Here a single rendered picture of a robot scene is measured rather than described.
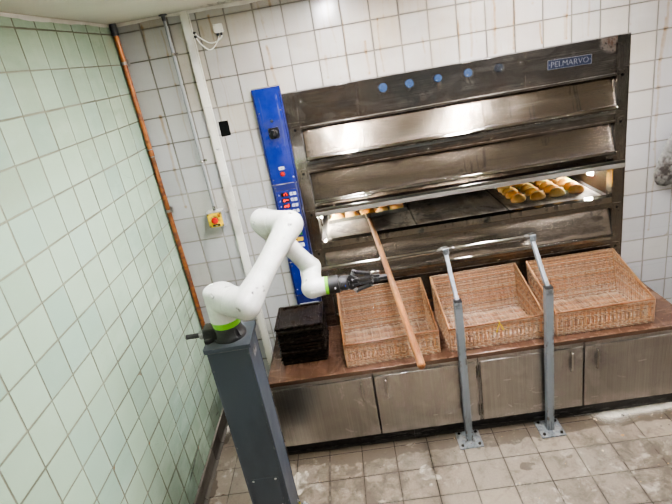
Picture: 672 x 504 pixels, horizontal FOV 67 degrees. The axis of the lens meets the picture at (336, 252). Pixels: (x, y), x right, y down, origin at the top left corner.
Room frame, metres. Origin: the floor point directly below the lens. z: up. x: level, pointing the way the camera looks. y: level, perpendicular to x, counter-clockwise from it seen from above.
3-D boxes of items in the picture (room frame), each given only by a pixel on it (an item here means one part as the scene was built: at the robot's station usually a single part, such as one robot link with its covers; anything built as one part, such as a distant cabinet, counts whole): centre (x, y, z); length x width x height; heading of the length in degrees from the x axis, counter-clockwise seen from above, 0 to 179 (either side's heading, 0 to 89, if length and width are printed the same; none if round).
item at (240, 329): (1.99, 0.58, 1.23); 0.26 x 0.15 x 0.06; 88
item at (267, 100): (3.93, 0.18, 1.07); 1.93 x 0.16 x 2.15; 177
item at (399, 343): (2.71, -0.23, 0.72); 0.56 x 0.49 x 0.28; 88
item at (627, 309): (2.65, -1.43, 0.72); 0.56 x 0.49 x 0.28; 87
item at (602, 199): (2.97, -0.82, 1.16); 1.80 x 0.06 x 0.04; 87
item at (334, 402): (2.67, -0.70, 0.29); 2.42 x 0.56 x 0.58; 87
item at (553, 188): (3.36, -1.43, 1.21); 0.61 x 0.48 x 0.06; 177
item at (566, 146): (2.95, -0.82, 1.54); 1.79 x 0.11 x 0.19; 87
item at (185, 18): (3.01, 0.57, 1.45); 0.05 x 0.02 x 2.30; 87
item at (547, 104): (2.95, -0.82, 1.80); 1.79 x 0.11 x 0.19; 87
